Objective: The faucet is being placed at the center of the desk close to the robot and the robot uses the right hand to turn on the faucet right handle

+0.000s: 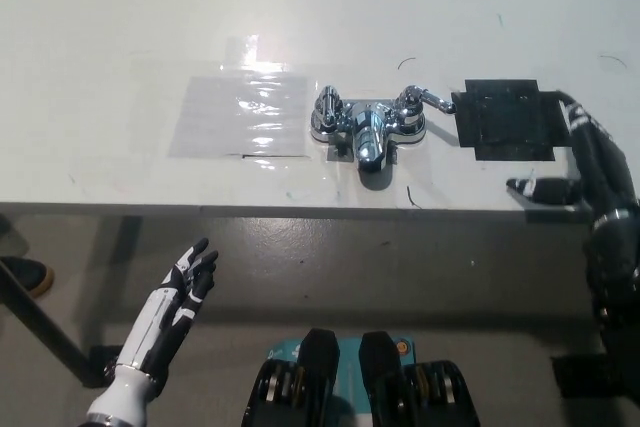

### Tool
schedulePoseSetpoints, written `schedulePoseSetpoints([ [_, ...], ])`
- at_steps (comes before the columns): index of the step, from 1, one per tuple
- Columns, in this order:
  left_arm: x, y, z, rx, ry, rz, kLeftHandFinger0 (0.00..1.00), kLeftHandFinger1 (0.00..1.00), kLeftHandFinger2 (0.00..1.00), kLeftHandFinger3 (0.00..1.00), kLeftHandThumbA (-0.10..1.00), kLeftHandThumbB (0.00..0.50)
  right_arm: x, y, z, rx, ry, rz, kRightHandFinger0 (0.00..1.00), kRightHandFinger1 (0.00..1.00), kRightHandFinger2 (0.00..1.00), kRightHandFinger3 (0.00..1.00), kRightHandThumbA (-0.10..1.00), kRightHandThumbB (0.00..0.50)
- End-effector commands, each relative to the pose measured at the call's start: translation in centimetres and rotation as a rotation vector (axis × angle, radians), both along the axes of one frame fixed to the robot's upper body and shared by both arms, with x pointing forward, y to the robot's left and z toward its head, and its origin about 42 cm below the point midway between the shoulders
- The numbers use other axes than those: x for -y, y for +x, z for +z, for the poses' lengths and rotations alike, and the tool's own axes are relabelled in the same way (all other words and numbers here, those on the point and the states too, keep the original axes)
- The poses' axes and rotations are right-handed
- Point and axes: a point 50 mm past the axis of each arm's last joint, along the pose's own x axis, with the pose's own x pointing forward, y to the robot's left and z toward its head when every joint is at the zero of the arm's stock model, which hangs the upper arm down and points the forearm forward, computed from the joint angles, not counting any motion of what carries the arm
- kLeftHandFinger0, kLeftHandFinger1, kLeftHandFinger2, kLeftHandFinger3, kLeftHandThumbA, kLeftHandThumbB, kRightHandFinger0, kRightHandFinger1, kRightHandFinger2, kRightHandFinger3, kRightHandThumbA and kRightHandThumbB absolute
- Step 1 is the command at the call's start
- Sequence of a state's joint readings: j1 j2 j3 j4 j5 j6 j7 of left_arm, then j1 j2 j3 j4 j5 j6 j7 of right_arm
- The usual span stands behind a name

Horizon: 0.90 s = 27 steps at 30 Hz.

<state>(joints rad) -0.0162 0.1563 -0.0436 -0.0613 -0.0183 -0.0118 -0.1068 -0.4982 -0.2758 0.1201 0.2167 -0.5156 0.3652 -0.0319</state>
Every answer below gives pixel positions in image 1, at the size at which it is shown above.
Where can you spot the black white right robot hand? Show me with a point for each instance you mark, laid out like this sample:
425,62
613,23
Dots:
600,167

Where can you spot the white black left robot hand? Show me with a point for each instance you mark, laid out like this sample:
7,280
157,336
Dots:
160,319

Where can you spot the chrome faucet body with spout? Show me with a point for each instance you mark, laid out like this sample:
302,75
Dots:
367,139

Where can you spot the black table foot plate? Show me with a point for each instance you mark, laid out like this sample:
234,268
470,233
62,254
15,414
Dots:
97,362
577,377

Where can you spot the black tape square patch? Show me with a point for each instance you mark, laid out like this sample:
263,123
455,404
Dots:
507,119

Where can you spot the black metal table leg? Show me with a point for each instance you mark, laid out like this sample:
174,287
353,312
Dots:
40,319

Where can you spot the black shoe tan sole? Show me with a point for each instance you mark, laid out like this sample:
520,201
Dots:
25,274

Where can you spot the grey taped plastic sheet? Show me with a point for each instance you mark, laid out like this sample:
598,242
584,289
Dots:
220,114

